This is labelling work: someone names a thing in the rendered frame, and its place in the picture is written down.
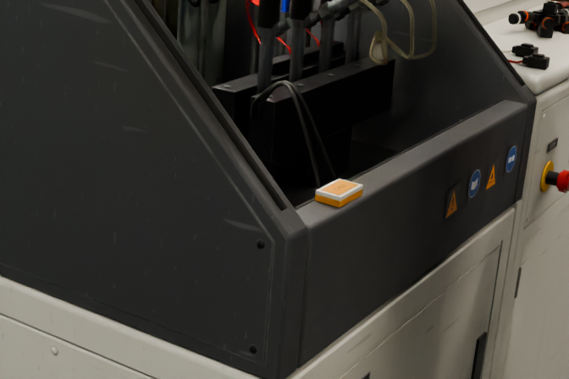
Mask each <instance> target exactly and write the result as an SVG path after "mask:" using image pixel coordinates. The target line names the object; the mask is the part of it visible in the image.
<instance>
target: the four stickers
mask: <svg viewBox="0 0 569 379"><path fill-rule="evenodd" d="M517 147H518V144H516V145H514V146H512V147H510V148H509V150H508V155H507V160H506V165H505V175H506V174H507V173H509V172H511V171H512V170H514V167H515V162H516V157H517ZM499 161H500V159H497V160H496V161H494V162H492V163H490V164H489V170H488V175H487V181H486V187H485V191H487V190H489V189H491V188H492V187H494V186H495V184H496V178H497V173H498V166H499ZM481 172H482V166H481V167H480V168H478V169H476V170H475V171H474V172H472V173H471V175H470V181H469V188H468V195H467V201H469V200H471V199H472V198H473V197H474V196H475V195H477V194H478V191H479V185H480V179H481ZM460 188H461V183H459V184H458V185H457V186H455V187H454V188H453V189H451V190H450V191H448V197H447V205H446V213H445V220H446V219H447V218H449V217H450V216H451V215H453V214H454V213H455V212H457V210H458V202H459V195H460Z"/></svg>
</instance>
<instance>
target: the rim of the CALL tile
mask: <svg viewBox="0 0 569 379"><path fill-rule="evenodd" d="M339 180H344V179H336V180H335V181H333V182H331V183H329V184H326V185H325V186H323V187H322V188H320V189H317V190H316V193H315V194H316V195H321V196H324V197H327V198H330V199H333V200H338V201H342V200H344V199H345V198H347V197H349V196H350V195H353V194H355V193H356V192H357V191H359V190H362V189H363V184H358V186H356V187H354V188H352V189H350V190H348V191H346V192H345V193H343V194H341V195H335V194H332V193H329V192H326V191H322V189H324V188H326V187H328V186H330V185H331V184H333V183H335V182H337V181H339ZM344 181H347V180H344ZM347 182H350V183H353V184H356V183H354V182H351V181H347Z"/></svg>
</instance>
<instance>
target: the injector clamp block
mask: <svg viewBox="0 0 569 379"><path fill-rule="evenodd" d="M345 54H346V48H343V52H341V53H338V54H335V55H333V56H332V61H331V69H330V70H327V71H324V72H322V73H320V74H319V73H318V64H319V60H317V61H314V62H311V63H307V64H304V65H303V71H302V80H297V81H295V82H292V84H294V85H295V87H296V88H297V90H298V91H299V92H300V93H301V95H302V97H303V99H304V101H305V102H306V104H307V106H308V108H309V111H310V113H311V115H312V118H313V120H314V122H315V124H316V126H317V129H318V133H319V134H320V137H321V139H322V142H323V145H324V148H325V150H326V152H327V154H328V157H329V160H330V162H331V165H332V167H333V170H334V173H335V175H336V177H338V176H339V175H341V174H342V173H345V172H347V171H348V170H349V161H350V152H351V136H352V127H353V126H352V125H354V124H358V123H360V122H361V121H364V120H366V119H368V118H371V117H373V116H375V115H378V114H380V113H382V112H385V111H387V110H389V109H390V103H391V95H392V87H393V79H394V71H395V59H394V58H388V63H387V64H386V65H380V64H377V63H375V62H373V61H372V60H371V58H370V57H366V58H362V59H360V60H359V52H358V54H357V61H355V62H352V63H348V64H345ZM289 77H290V70H289V69H288V70H285V71H283V72H279V73H277V74H272V80H271V85H272V84H274V83H276V82H278V81H282V80H287V81H289ZM257 78H258V73H255V74H251V75H248V76H245V77H242V78H239V79H237V80H231V81H229V82H226V83H223V84H220V85H215V86H213V87H212V92H213V94H214V95H215V96H216V97H217V99H218V100H219V102H220V103H221V105H222V106H223V108H224V109H225V111H226V112H227V114H228V115H229V116H230V117H231V119H232V120H233V122H234V123H235V125H236V126H237V128H238V129H239V131H240V132H241V133H242V134H243V136H244V137H245V139H246V141H247V142H248V143H249V145H250V146H251V148H252V149H253V150H254V152H255V153H256V154H257V156H258V158H259V159H260V160H261V162H262V164H263V165H264V167H265V168H266V169H267V170H268V172H269V173H270V175H271V176H273V177H275V178H279V179H284V180H287V181H290V182H293V183H297V184H302V185H305V186H308V187H311V188H316V187H317V183H316V179H315V175H314V172H313V168H312V161H311V158H310V154H309V150H308V148H307V142H306V139H305V135H304V132H303V129H302V126H301V121H300V119H299V115H298V112H297V110H296V106H295V103H294V101H293V99H292V96H291V94H290V93H289V91H288V89H287V88H286V87H285V86H284V85H281V86H279V87H278V88H276V89H275V90H274V91H273V92H272V93H271V95H270V96H269V97H268V99H267V100H266V101H265V102H264V103H263V105H262V118H261V119H260V118H258V105H259V102H260V101H261V100H262V99H261V100H260V101H259V102H258V103H257V104H256V106H255V114H254V116H253V117H251V105H252V103H253V101H254V100H255V99H256V98H257V97H258V96H259V95H261V94H262V93H260V94H257ZM295 94H296V93H295ZM296 98H297V100H298V102H299V105H300V108H301V111H302V114H303V118H304V120H305V123H306V126H307V131H308V134H309V138H310V141H311V144H312V150H313V154H314V157H315V160H316V164H317V168H318V174H319V178H320V182H321V184H324V183H326V182H328V181H329V180H331V179H333V178H332V175H331V173H330V171H329V168H328V165H327V163H326V161H325V159H324V156H323V153H322V150H321V148H320V145H319V144H318V140H317V137H316V135H315V133H314V131H313V128H312V125H311V123H310V121H309V118H308V116H307V113H306V111H305V109H304V107H303V106H302V104H301V101H300V99H299V97H298V95H297V94H296Z"/></svg>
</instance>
